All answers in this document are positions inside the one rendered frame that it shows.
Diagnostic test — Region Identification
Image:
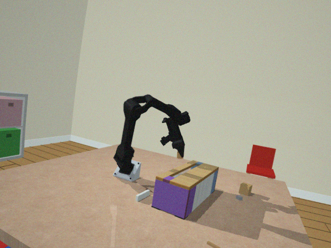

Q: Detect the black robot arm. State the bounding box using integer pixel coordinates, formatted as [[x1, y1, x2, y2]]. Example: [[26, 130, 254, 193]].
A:
[[113, 94, 190, 175]]

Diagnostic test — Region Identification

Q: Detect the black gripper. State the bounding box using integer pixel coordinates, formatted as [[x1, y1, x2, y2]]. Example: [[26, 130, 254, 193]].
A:
[[169, 127, 185, 158]]

